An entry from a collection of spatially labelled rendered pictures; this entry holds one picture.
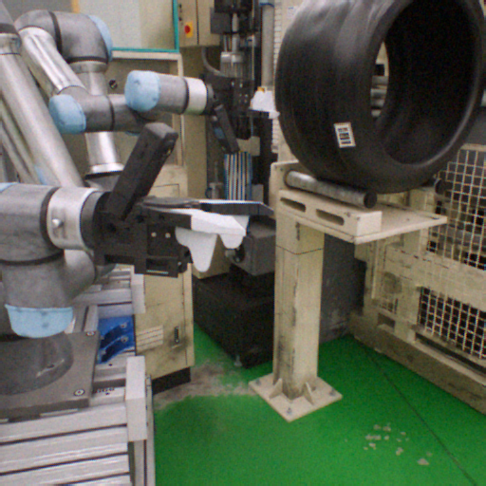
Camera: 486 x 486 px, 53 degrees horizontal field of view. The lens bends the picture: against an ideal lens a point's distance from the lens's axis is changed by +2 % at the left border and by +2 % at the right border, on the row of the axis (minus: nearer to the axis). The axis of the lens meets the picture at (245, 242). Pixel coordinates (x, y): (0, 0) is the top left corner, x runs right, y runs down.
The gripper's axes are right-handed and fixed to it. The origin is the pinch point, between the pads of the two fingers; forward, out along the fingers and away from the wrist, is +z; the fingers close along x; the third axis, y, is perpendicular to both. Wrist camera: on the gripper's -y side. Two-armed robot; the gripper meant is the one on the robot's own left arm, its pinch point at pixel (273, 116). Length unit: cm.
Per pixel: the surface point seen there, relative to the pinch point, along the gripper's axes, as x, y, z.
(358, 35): -11.3, 18.7, 12.1
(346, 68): -11.0, 11.8, 10.6
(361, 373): 27, -102, 81
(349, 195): -5.3, -18.1, 23.9
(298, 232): 26, -37, 35
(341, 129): -10.6, -1.4, 12.1
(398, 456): -13, -105, 57
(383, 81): 31, 15, 68
